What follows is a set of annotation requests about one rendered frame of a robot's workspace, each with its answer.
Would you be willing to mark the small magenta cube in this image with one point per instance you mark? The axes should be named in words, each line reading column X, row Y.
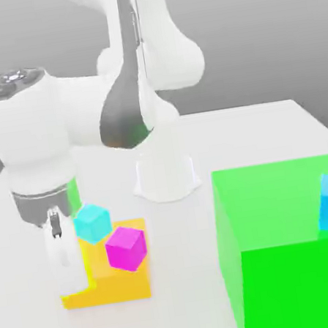
column 126, row 251

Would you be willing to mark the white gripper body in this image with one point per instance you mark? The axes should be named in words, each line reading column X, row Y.
column 73, row 269

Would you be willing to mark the large orange box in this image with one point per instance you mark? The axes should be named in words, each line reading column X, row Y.
column 111, row 288

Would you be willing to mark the small cyan cube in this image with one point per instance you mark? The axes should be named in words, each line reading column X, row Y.
column 92, row 223

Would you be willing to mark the large green box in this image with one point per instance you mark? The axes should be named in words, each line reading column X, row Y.
column 300, row 285

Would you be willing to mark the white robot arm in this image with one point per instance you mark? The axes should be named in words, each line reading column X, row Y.
column 28, row 128

